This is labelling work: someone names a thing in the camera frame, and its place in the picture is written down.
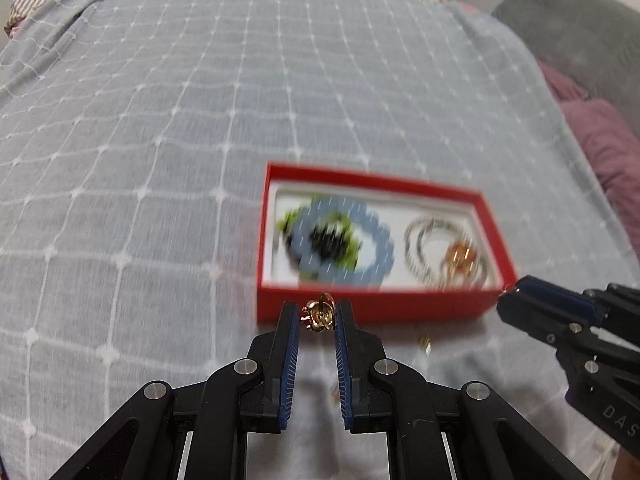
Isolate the clear crystal bead necklace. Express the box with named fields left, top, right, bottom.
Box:
left=401, top=213, right=494, bottom=288

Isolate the gold bangle ring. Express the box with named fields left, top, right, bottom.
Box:
left=441, top=238, right=484, bottom=279

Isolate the gold flower earring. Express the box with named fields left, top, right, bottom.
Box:
left=299, top=292, right=335, bottom=333

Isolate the small gold earring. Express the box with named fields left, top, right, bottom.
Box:
left=418, top=337, right=432, bottom=356

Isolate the light blue bead bracelet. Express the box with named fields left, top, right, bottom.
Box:
left=285, top=194, right=396, bottom=288

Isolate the green black bead bracelet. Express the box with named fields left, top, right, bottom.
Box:
left=274, top=206, right=364, bottom=271

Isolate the red jewelry box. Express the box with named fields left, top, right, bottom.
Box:
left=256, top=162, right=516, bottom=323

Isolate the mauve velvet blanket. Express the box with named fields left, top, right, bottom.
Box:
left=538, top=62, right=640, bottom=250

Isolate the grey quilted pillow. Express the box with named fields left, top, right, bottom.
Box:
left=492, top=0, right=640, bottom=133

